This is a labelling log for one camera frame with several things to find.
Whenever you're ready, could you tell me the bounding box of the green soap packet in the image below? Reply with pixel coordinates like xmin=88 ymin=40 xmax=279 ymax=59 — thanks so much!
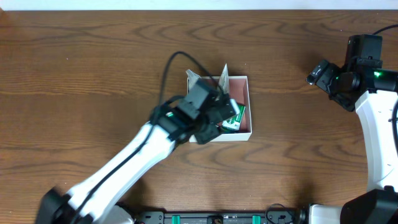
xmin=222 ymin=104 xmax=246 ymax=131

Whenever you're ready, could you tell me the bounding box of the white cosmetic tube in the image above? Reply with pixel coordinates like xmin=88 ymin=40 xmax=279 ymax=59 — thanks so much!
xmin=218 ymin=63 xmax=229 ymax=94

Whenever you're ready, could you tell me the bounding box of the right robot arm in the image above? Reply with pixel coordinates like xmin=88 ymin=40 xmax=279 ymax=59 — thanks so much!
xmin=306 ymin=60 xmax=397 ymax=223

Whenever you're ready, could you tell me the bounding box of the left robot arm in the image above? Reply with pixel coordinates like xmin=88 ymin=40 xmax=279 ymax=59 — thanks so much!
xmin=35 ymin=95 xmax=239 ymax=223

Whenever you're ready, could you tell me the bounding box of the white box with pink interior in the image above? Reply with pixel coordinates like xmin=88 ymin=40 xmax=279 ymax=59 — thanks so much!
xmin=187 ymin=75 xmax=252 ymax=143

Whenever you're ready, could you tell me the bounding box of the clear spray bottle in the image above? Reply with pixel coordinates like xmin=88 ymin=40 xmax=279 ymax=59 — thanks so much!
xmin=186 ymin=70 xmax=201 ymax=90

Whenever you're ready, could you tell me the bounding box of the black mounting rail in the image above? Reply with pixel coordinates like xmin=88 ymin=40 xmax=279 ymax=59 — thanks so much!
xmin=133 ymin=208 xmax=308 ymax=224

